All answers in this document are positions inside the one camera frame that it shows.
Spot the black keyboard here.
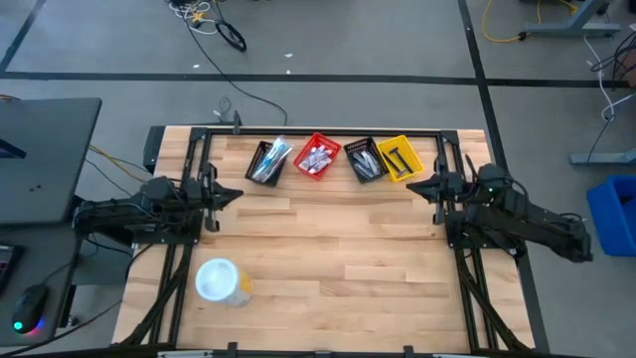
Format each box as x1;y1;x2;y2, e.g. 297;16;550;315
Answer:
0;243;25;295

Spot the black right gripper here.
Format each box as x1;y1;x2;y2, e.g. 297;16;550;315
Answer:
405;159;464;225

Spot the black plastic basket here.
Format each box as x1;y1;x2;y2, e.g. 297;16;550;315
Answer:
243;139;295;189
343;136;391;185

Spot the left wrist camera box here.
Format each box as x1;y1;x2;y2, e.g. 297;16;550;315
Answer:
142;175;174;201

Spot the white floor cable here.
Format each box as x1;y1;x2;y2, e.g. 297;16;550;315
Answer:
582;33;636;123

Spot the black computer mouse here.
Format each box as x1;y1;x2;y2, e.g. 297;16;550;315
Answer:
11;283;50;336

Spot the dark grey monitor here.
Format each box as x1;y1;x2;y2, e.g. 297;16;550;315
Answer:
0;96;103;226

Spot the white lidded yellow canister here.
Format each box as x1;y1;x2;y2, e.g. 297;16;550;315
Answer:
194;257;254;309

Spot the white toothpaste tube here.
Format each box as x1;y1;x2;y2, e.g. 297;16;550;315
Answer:
310;147;334;175

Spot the red plastic basket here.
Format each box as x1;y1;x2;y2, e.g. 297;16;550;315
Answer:
292;131;344;182

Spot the clear razor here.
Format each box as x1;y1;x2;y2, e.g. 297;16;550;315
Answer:
362;149;384;176
351;151;373;180

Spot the yellow plastic basket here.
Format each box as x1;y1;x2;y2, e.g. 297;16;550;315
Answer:
375;133;425;184

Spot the blue plastic bin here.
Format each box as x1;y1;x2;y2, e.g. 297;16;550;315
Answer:
586;174;636;259

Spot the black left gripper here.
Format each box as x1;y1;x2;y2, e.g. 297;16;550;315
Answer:
186;162;244;234

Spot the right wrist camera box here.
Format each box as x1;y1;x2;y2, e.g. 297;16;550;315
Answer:
476;163;509;189

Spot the clear toothbrush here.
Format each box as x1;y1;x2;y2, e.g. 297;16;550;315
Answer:
251;147;275;183
258;140;288;178

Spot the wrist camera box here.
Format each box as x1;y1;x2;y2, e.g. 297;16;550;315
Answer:
142;175;174;201
476;163;509;189

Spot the clear white packet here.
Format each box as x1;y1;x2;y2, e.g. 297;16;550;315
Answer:
299;144;324;171

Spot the yellow cable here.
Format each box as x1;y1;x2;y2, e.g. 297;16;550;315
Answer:
480;0;581;45

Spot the black cable bundle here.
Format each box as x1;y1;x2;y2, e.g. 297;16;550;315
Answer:
589;28;636;91

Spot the white cable bundle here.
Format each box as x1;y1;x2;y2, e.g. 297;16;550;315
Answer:
167;0;223;37

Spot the grey side desk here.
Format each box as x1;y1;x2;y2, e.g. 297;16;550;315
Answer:
0;218;84;349

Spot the black coiled floor cable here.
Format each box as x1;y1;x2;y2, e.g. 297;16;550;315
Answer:
214;19;248;54

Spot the blue toothbrush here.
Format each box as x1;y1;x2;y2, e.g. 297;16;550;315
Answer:
270;135;295;168

